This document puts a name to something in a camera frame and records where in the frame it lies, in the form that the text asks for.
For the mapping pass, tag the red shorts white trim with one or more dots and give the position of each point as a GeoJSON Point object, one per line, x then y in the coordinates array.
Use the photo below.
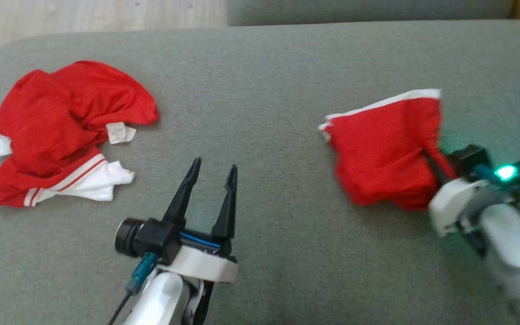
{"type": "Point", "coordinates": [377, 153]}

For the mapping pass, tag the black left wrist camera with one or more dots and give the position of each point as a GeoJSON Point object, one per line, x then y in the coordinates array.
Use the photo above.
{"type": "Point", "coordinates": [151, 239]}

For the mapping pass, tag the grey sofa seat cushion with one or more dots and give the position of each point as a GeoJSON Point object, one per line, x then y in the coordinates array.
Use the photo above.
{"type": "Point", "coordinates": [355, 11]}

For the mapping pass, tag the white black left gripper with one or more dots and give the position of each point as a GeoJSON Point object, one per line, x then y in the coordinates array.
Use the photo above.
{"type": "Point", "coordinates": [203, 266]}

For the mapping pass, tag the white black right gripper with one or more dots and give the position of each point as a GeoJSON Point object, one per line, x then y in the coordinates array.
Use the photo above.
{"type": "Point", "coordinates": [452, 203]}

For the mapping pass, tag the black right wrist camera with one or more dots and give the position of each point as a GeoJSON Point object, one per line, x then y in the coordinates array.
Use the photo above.
{"type": "Point", "coordinates": [467, 158]}

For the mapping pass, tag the red white basketball jersey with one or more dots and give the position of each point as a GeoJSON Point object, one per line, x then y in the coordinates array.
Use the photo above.
{"type": "Point", "coordinates": [61, 113]}

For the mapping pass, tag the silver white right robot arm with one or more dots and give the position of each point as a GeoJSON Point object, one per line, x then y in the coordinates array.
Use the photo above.
{"type": "Point", "coordinates": [517, 253]}

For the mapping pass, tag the wide grey sofa seat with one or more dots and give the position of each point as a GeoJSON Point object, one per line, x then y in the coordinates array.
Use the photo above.
{"type": "Point", "coordinates": [260, 113]}

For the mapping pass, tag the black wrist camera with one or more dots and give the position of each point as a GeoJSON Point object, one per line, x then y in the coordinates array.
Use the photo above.
{"type": "Point", "coordinates": [467, 158]}
{"type": "Point", "coordinates": [151, 239]}

